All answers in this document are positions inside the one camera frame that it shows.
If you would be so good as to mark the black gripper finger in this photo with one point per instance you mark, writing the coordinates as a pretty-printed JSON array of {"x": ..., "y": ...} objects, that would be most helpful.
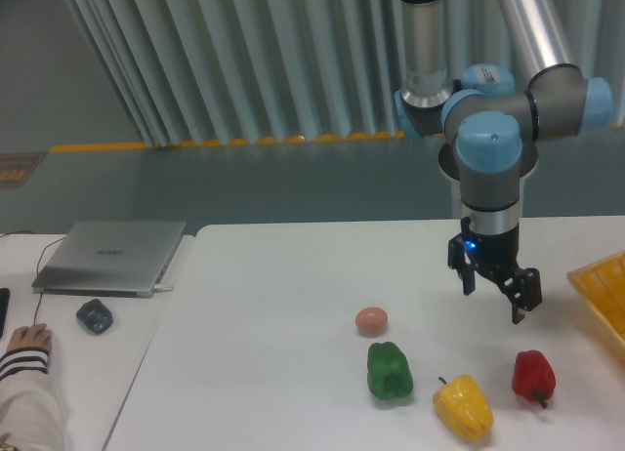
[
  {"x": 466, "y": 273},
  {"x": 522, "y": 287}
]

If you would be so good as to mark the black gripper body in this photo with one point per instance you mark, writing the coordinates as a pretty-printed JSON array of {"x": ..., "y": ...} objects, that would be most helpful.
[{"x": 485, "y": 252}]

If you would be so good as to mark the red bell pepper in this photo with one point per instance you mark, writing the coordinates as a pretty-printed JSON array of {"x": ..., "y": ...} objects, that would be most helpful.
[{"x": 533, "y": 377}]

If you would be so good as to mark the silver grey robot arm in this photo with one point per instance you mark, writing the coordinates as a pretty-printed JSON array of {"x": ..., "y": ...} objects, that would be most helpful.
[{"x": 491, "y": 130}]

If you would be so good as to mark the striped cream sleeve forearm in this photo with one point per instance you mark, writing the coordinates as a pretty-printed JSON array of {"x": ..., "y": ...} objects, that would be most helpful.
[{"x": 31, "y": 414}]

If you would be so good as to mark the yellow plastic basket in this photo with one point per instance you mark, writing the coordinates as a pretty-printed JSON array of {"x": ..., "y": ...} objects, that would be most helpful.
[{"x": 600, "y": 285}]

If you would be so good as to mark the person's hand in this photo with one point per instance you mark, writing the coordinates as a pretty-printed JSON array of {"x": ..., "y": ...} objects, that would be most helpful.
[{"x": 37, "y": 336}]

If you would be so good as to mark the brown egg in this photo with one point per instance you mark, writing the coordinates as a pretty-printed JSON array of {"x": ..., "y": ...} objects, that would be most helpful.
[{"x": 371, "y": 320}]

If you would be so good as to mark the yellow bell pepper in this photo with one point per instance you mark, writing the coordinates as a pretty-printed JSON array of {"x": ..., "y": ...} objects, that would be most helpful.
[{"x": 463, "y": 407}]

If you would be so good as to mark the green bell pepper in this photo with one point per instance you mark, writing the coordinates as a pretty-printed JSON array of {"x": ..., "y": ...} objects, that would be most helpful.
[{"x": 388, "y": 373}]

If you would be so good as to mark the silver laptop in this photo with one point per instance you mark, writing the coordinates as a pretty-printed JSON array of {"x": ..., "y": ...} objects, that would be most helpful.
[{"x": 111, "y": 259}]

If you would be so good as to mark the white folding partition screen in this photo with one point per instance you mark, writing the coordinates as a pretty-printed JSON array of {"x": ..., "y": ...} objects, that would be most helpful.
[{"x": 226, "y": 71}]

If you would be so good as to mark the black phone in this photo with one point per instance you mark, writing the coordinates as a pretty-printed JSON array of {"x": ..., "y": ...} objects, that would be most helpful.
[{"x": 5, "y": 295}]

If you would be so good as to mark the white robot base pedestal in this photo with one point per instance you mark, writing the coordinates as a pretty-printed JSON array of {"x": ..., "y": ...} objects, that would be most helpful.
[{"x": 449, "y": 177}]

